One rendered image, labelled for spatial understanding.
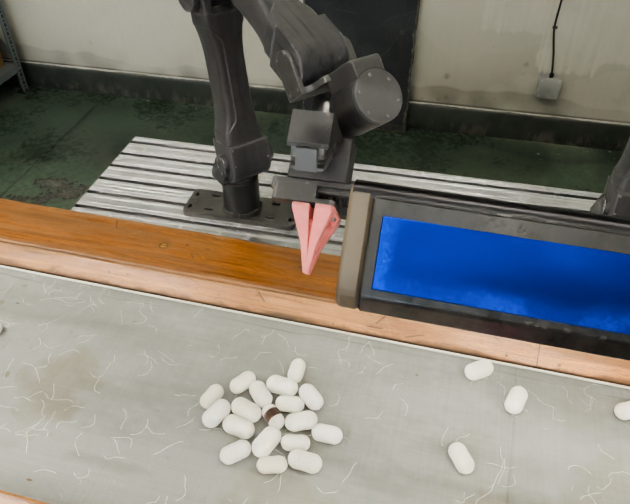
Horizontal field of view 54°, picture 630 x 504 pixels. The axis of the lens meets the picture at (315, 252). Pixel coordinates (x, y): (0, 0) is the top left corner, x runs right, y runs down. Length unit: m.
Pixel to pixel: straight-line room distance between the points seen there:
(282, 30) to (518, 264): 0.44
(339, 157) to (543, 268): 0.35
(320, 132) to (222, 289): 0.29
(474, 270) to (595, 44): 2.27
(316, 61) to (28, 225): 0.50
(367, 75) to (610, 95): 2.11
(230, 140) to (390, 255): 0.62
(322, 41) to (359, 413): 0.42
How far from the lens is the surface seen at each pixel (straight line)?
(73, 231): 0.96
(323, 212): 0.67
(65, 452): 0.73
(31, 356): 0.83
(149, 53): 2.95
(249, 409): 0.69
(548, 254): 0.38
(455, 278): 0.38
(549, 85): 2.62
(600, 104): 2.72
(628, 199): 0.96
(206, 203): 1.11
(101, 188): 1.21
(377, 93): 0.66
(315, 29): 0.74
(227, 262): 0.85
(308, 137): 0.62
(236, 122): 0.96
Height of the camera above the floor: 1.32
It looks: 41 degrees down
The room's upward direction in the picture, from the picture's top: straight up
